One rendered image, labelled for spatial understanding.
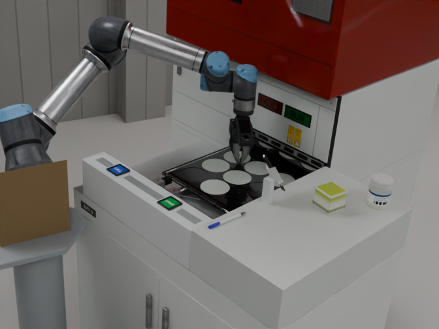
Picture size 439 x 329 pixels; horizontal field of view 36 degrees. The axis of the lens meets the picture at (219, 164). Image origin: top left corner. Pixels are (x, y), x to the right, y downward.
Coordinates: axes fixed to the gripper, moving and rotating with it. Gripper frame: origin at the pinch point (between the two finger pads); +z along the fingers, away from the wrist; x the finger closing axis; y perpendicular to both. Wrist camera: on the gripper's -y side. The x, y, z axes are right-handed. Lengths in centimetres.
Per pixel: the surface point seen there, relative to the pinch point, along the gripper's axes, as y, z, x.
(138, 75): 228, 56, 24
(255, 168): -2.5, 1.3, -5.1
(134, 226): -28.3, 7.3, 38.9
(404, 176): 20, 19, -75
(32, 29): 222, 23, 92
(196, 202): -12.0, 9.3, 17.0
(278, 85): 6.6, -26.9, -12.9
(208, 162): 2.0, 1.3, 11.1
